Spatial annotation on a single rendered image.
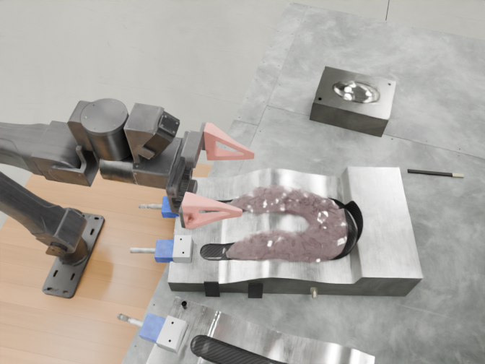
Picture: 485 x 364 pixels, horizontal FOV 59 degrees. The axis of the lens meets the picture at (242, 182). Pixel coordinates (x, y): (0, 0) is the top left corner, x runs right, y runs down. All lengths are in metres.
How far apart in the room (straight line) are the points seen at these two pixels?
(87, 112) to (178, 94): 1.87
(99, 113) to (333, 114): 0.75
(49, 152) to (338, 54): 1.01
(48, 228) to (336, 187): 0.61
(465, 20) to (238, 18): 1.45
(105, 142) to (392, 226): 0.61
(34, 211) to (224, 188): 0.40
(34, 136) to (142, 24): 2.32
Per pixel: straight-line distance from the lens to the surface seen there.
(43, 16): 3.20
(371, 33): 1.53
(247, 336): 0.83
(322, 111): 1.17
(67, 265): 1.03
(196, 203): 0.54
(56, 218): 0.89
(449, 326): 1.01
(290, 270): 0.86
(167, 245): 0.92
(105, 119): 0.55
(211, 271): 0.90
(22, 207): 0.86
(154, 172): 0.56
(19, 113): 2.59
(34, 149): 0.64
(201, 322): 0.83
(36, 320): 1.02
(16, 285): 1.07
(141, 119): 0.53
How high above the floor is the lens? 1.69
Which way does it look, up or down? 57 degrees down
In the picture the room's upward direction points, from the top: straight up
